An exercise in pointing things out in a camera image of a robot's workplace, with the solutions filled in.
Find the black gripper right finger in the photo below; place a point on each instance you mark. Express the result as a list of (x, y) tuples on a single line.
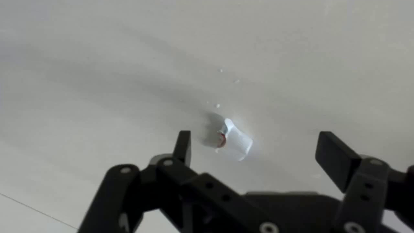
[(370, 186)]

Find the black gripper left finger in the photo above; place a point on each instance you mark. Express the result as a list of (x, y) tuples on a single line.
[(189, 201)]

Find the white coffee pod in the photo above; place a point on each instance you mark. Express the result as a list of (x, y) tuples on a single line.
[(231, 141)]

